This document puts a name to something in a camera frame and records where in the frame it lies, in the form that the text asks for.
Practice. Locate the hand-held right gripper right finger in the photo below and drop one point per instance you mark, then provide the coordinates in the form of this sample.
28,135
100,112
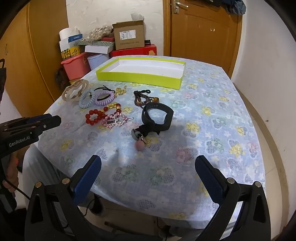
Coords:
210,180

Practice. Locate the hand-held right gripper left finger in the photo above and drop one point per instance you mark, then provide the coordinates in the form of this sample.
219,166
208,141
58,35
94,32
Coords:
86,180

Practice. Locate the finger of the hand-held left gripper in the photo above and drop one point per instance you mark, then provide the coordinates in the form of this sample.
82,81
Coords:
39,118
52,121

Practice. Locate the beige hair claw clip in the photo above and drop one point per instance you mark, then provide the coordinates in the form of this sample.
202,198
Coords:
67,93

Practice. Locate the pink rhinestone hair clip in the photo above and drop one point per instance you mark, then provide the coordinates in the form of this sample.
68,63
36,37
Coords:
108,124

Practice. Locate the black wristband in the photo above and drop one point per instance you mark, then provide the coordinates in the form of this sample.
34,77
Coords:
145,115

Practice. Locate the yellow-green shallow box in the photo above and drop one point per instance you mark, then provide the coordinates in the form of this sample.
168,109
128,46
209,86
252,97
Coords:
138,78

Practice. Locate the person's left hand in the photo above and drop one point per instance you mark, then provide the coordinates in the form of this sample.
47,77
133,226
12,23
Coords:
11,173

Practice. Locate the person's grey clothing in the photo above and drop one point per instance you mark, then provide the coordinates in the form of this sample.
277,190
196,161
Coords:
41,166

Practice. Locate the pink plastic bin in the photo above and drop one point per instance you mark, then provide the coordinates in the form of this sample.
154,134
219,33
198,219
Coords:
74,67

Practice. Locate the wooden wardrobe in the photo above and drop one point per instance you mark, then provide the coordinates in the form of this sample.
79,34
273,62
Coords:
27,58

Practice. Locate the yellow printed box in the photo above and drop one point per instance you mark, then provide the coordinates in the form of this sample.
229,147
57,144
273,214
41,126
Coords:
69,52

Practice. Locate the light blue round container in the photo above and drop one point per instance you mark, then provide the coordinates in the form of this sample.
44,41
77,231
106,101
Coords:
97,62

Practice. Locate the blue and white box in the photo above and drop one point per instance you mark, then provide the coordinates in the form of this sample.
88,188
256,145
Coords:
74,39

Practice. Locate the white flat box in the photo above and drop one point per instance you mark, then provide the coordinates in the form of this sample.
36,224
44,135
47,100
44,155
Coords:
97,49

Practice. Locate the large white paper roll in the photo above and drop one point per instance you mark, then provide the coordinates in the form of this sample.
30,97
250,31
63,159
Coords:
67,33

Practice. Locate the green striped box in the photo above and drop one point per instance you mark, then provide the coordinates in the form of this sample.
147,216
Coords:
101,43

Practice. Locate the small red box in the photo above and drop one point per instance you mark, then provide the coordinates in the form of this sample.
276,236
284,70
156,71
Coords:
107,39

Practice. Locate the clear bag of nuts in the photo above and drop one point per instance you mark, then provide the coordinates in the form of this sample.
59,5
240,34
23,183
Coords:
99,32

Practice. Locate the large red box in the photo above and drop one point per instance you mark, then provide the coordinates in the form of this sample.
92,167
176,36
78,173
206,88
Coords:
138,51

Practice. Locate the open cardboard box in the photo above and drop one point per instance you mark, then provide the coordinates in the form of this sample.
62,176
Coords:
129,37

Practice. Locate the small black object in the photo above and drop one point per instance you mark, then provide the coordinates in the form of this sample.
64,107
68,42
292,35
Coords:
148,42

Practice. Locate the wooden door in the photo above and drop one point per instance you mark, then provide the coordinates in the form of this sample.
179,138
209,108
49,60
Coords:
203,34

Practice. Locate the hanging dark blue cloth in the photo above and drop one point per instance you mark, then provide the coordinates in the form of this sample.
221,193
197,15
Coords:
237,7

